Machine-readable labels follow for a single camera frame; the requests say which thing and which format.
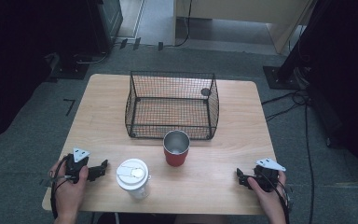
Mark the clear cup with white lid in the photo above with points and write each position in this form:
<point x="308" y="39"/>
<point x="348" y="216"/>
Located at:
<point x="132" y="175"/>

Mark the person's left hand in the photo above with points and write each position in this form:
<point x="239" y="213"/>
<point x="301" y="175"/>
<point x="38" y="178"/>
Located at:
<point x="68" y="196"/>

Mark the black stand base plate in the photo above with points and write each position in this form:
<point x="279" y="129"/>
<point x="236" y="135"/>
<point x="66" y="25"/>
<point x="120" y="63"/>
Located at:
<point x="279" y="77"/>
<point x="70" y="71"/>

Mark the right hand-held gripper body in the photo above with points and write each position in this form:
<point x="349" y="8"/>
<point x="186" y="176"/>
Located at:
<point x="267" y="177"/>

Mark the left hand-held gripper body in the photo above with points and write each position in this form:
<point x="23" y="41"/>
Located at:
<point x="76" y="168"/>

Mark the black cabinet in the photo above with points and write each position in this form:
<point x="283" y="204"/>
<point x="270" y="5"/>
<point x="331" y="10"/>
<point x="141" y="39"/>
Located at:
<point x="105" y="21"/>

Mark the red cup with steel inside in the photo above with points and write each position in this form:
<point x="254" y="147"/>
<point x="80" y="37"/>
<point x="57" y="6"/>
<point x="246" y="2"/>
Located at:
<point x="175" y="157"/>

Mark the person's right hand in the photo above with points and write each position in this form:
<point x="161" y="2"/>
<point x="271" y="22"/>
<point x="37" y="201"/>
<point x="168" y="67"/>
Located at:
<point x="272" y="200"/>

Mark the light wooden furniture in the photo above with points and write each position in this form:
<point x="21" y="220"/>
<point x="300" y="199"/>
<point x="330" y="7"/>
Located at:
<point x="245" y="9"/>

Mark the dark round tag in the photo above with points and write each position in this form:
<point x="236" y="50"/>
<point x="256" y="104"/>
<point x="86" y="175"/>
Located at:
<point x="205" y="91"/>

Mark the black tape strip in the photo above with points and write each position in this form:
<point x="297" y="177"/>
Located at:
<point x="136" y="43"/>
<point x="160" y="46"/>

